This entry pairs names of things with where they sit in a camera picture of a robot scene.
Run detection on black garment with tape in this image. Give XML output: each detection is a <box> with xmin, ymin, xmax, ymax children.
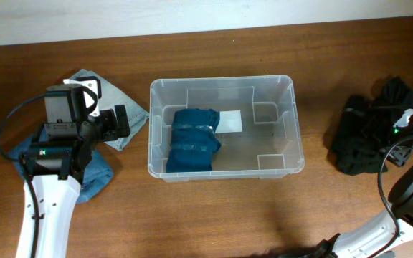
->
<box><xmin>331</xmin><ymin>95</ymin><xmax>403</xmax><ymax>176</ymax></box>

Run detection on clear plastic storage bin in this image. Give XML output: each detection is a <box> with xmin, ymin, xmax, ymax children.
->
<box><xmin>148</xmin><ymin>75</ymin><xmax>305</xmax><ymax>182</ymax></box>

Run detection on light blue folded jeans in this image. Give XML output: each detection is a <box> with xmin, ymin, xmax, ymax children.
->
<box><xmin>70</xmin><ymin>69</ymin><xmax>149</xmax><ymax>151</ymax></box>

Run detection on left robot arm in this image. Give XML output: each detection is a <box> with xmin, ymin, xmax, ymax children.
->
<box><xmin>16</xmin><ymin>84</ymin><xmax>130</xmax><ymax>257</ymax></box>

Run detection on white label in bin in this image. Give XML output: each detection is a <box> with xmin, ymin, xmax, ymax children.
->
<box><xmin>215</xmin><ymin>110</ymin><xmax>243</xmax><ymax>133</ymax></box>

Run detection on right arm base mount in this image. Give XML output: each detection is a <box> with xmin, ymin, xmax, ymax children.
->
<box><xmin>277</xmin><ymin>233</ymin><xmax>396</xmax><ymax>258</ymax></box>

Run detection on dark blue folded jeans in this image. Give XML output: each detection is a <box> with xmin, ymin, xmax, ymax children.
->
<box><xmin>9</xmin><ymin>130</ymin><xmax>114</xmax><ymax>204</ymax></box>

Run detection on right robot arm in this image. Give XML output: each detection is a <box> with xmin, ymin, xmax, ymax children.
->
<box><xmin>328</xmin><ymin>135</ymin><xmax>413</xmax><ymax>258</ymax></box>

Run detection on teal garment with tape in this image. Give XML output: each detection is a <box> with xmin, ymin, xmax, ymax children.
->
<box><xmin>166</xmin><ymin>108</ymin><xmax>222</xmax><ymax>173</ymax></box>

